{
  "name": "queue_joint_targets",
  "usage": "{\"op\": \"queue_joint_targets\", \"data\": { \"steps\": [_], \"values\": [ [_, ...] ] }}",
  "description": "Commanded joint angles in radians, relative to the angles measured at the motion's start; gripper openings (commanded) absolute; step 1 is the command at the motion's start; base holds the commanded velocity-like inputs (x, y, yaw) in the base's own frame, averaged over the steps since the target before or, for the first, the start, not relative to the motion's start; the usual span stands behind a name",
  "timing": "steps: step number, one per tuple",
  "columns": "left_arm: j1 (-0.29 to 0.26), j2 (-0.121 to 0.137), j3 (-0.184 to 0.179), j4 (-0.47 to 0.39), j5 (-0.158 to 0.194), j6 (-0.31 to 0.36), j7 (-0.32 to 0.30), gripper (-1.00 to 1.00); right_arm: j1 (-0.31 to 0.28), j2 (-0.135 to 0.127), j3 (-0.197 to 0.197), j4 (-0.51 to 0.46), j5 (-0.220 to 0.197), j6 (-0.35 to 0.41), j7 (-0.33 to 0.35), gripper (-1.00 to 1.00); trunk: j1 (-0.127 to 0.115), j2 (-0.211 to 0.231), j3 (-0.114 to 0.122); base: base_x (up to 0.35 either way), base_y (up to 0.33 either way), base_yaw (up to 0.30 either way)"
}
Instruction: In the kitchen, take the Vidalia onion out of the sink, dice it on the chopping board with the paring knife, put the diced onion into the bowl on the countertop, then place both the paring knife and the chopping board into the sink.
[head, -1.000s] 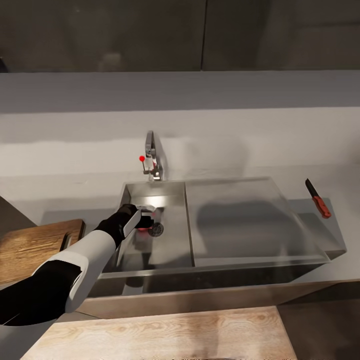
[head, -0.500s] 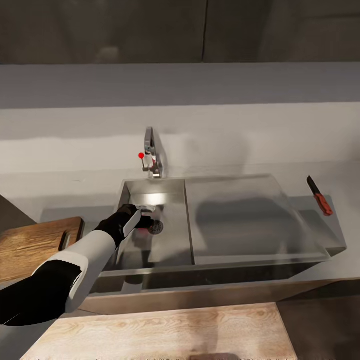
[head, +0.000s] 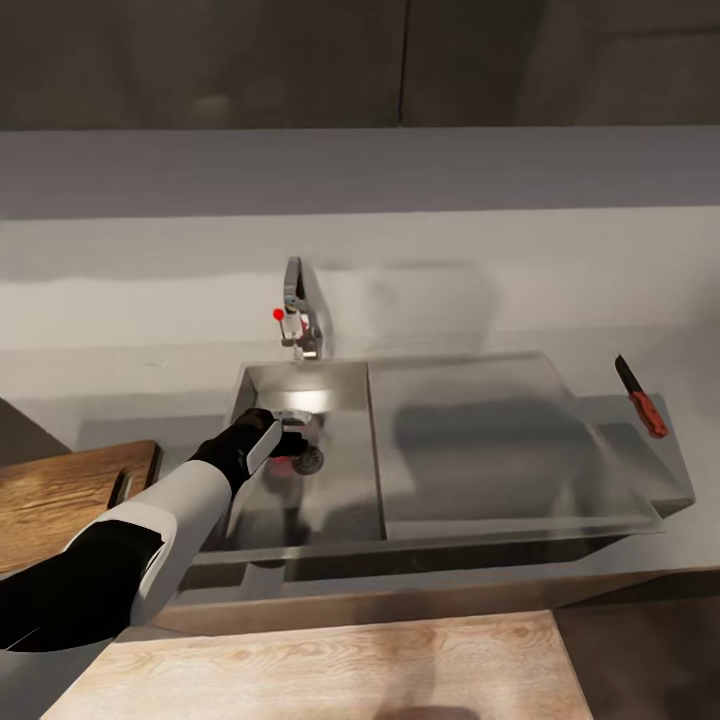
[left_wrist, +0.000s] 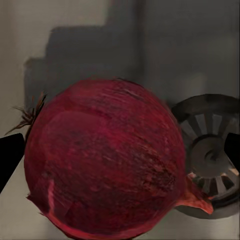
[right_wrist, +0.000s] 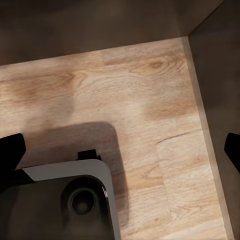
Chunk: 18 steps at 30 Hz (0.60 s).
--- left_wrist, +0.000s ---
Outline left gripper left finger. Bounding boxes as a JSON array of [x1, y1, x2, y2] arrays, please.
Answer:
[[0, 133, 25, 193]]

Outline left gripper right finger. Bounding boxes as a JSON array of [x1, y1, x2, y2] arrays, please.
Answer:
[[224, 133, 240, 173]]

